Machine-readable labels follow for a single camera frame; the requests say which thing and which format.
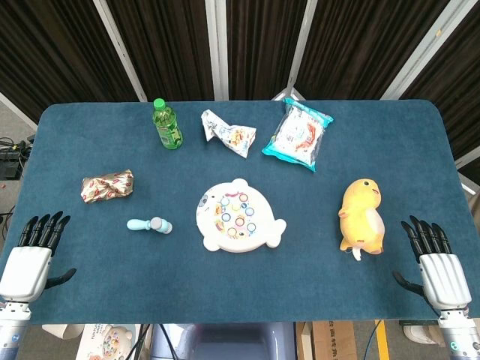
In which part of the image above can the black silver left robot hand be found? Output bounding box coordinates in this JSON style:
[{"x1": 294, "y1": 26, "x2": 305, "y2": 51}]
[{"x1": 0, "y1": 211, "x2": 77, "y2": 303}]

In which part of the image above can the white partition frame post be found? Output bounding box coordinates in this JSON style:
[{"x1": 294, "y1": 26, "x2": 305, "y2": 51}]
[
  {"x1": 92, "y1": 0, "x2": 148, "y2": 103},
  {"x1": 380, "y1": 0, "x2": 480, "y2": 101},
  {"x1": 205, "y1": 0, "x2": 230, "y2": 101},
  {"x1": 271, "y1": 0, "x2": 320, "y2": 101}
]

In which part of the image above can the brown cardboard box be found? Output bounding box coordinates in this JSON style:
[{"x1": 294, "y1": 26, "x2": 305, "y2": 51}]
[{"x1": 295, "y1": 321, "x2": 357, "y2": 360}]

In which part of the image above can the light blue handheld toy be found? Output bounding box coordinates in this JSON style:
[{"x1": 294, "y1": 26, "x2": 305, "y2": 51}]
[{"x1": 126, "y1": 216, "x2": 174, "y2": 236}]

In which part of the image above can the yellow plush chick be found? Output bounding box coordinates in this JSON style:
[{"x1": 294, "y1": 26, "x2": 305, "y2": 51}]
[{"x1": 337, "y1": 178, "x2": 386, "y2": 263}]

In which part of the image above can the teal clear snack package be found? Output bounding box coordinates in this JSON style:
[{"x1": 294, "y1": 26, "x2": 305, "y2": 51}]
[{"x1": 261, "y1": 97, "x2": 335, "y2": 173}]

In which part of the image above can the crumpled gold red wrapper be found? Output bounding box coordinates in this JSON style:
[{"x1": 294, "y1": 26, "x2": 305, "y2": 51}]
[{"x1": 81, "y1": 168, "x2": 135, "y2": 205}]

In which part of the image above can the black power strip with cables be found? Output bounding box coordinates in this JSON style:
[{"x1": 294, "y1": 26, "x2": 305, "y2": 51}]
[{"x1": 0, "y1": 136, "x2": 35, "y2": 181}]

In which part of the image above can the grey-blue robot torso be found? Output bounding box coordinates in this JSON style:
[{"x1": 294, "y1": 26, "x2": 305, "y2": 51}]
[{"x1": 149, "y1": 322, "x2": 297, "y2": 360}]

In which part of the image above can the dark brown pleated curtain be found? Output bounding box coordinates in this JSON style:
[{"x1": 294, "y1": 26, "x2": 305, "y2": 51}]
[
  {"x1": 0, "y1": 0, "x2": 142, "y2": 125},
  {"x1": 295, "y1": 0, "x2": 451, "y2": 101},
  {"x1": 400, "y1": 0, "x2": 480, "y2": 185},
  {"x1": 226, "y1": 0, "x2": 309, "y2": 101},
  {"x1": 106, "y1": 0, "x2": 217, "y2": 102}
]

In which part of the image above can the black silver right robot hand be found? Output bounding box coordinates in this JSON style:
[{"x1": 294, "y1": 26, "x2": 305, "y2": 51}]
[{"x1": 392, "y1": 215, "x2": 473, "y2": 311}]

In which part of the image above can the blue felt table mat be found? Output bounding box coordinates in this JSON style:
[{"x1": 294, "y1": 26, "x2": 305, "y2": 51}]
[{"x1": 0, "y1": 99, "x2": 480, "y2": 326}]

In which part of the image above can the white fish-shaped toy board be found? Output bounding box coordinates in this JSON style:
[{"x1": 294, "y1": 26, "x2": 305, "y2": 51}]
[{"x1": 195, "y1": 178, "x2": 288, "y2": 254}]

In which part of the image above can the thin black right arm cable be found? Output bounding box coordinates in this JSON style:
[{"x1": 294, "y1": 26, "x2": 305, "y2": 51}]
[{"x1": 423, "y1": 295, "x2": 440, "y2": 320}]

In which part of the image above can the blue floor cable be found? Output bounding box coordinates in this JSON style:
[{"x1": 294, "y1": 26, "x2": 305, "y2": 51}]
[{"x1": 365, "y1": 320, "x2": 382, "y2": 360}]

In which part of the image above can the crumpled white snack bag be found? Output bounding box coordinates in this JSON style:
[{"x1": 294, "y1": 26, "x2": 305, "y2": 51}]
[{"x1": 200, "y1": 109, "x2": 257, "y2": 161}]

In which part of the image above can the green drink bottle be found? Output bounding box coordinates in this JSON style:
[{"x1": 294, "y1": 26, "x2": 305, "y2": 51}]
[{"x1": 151, "y1": 97, "x2": 185, "y2": 150}]

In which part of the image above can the black torso cable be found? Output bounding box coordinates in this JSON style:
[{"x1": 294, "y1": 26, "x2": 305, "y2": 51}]
[{"x1": 140, "y1": 324, "x2": 179, "y2": 360}]

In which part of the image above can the white printed toy box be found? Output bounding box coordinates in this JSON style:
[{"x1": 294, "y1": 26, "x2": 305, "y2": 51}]
[{"x1": 76, "y1": 324, "x2": 142, "y2": 360}]

